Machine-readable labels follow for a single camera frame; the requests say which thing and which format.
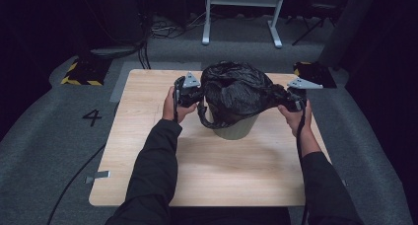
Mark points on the black yellow striped floor plate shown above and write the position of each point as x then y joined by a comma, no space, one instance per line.
87,72
317,73

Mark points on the small grey tape piece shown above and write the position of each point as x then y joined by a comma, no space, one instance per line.
344,183

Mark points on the black tripod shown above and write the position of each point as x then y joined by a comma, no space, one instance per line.
312,24

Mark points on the black plastic trash bag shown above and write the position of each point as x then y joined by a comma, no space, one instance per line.
236,90

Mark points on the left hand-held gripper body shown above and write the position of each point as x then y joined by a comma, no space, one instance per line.
188,91

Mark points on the person's left hand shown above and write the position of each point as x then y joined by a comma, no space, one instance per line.
171,108

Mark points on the green plastic bin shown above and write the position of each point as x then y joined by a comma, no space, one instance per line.
235,131

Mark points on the grey curtain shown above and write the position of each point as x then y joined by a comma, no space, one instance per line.
348,24

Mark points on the person's right hand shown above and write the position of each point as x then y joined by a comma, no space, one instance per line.
295,121

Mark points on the grey tape strip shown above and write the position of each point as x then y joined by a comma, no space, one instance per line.
98,176

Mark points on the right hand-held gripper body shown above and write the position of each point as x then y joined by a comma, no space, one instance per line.
297,95

